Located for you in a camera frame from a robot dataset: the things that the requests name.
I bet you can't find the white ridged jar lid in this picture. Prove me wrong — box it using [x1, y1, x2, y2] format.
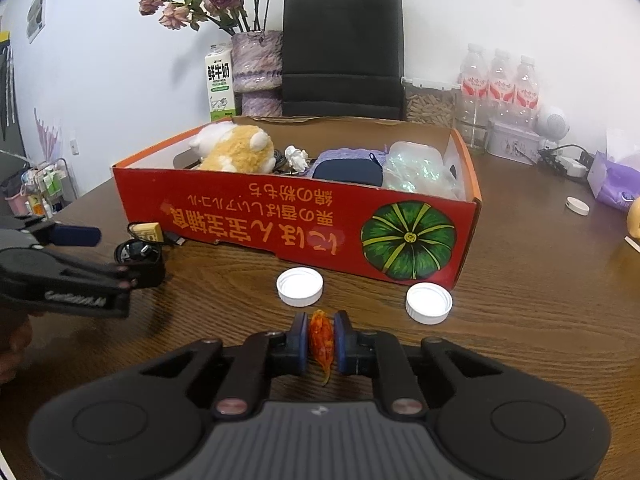
[405, 283, 454, 325]
[276, 267, 325, 308]

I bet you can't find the purple textured vase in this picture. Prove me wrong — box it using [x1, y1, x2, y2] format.
[231, 30, 285, 118]

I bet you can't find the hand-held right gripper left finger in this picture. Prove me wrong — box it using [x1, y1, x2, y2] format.
[141, 312, 309, 419]

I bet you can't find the clear seed container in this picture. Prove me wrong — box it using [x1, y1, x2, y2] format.
[401, 76, 459, 129]

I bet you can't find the navy zip case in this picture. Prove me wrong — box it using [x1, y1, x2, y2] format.
[312, 152, 385, 189]

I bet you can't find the black paper bag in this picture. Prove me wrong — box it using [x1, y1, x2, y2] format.
[281, 0, 405, 121]

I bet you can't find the white tissue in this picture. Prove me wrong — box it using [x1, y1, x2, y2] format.
[285, 146, 311, 177]

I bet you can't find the white yellow plush toy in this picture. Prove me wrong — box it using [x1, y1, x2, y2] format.
[189, 121, 277, 172]

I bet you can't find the red cardboard box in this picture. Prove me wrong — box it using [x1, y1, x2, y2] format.
[111, 115, 484, 292]

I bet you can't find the white round speaker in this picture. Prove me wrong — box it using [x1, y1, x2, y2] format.
[536, 106, 571, 149]

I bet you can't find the white power strip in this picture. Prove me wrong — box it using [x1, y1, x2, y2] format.
[537, 144, 596, 179]

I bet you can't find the purple woven pouch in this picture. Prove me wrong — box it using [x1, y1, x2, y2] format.
[306, 146, 391, 181]

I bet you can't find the red dried flower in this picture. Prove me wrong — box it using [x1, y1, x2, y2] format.
[309, 310, 335, 387]

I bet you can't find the yellow charger block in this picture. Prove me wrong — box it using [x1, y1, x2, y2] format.
[131, 221, 164, 244]

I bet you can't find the metal wire rack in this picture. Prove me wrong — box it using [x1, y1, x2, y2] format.
[2, 157, 79, 221]

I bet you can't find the red label water bottle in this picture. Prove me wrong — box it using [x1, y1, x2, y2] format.
[514, 55, 542, 134]
[457, 43, 490, 149]
[487, 48, 518, 126]

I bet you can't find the brown wooden desktop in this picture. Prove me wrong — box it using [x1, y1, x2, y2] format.
[0, 145, 640, 480]

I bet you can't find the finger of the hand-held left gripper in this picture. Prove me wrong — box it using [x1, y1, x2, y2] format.
[49, 252, 166, 291]
[0, 215, 102, 250]

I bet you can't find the white printed tin box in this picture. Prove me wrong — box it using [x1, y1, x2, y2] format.
[487, 119, 542, 166]

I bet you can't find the black white braided cable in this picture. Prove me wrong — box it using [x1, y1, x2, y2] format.
[272, 150, 307, 177]

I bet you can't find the white green milk carton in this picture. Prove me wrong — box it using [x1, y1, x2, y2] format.
[203, 42, 238, 123]

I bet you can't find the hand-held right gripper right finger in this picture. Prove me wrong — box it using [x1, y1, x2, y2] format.
[333, 310, 504, 419]

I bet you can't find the framed wall picture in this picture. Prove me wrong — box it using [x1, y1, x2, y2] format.
[26, 0, 49, 44]

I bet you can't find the black thin cable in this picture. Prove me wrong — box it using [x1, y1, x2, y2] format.
[114, 222, 186, 266]

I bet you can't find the purple tissue pack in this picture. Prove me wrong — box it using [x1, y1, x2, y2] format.
[587, 127, 640, 211]

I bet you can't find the clear crinkled plastic bag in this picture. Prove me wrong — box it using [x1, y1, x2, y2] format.
[384, 157, 464, 199]

